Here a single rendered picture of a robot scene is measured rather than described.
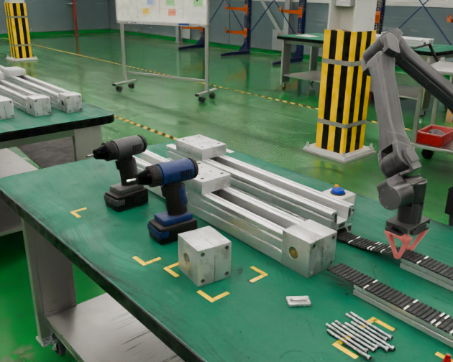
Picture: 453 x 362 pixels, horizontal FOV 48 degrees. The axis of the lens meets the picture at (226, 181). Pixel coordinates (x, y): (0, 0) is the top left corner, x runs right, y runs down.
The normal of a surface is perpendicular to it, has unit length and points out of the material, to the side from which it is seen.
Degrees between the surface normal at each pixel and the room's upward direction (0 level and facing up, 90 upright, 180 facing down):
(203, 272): 90
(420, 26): 90
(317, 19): 90
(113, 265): 0
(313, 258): 90
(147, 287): 0
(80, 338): 0
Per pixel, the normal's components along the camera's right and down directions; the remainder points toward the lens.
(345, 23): -0.76, 0.22
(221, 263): 0.53, 0.31
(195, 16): -0.48, 0.31
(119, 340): 0.01, -0.93
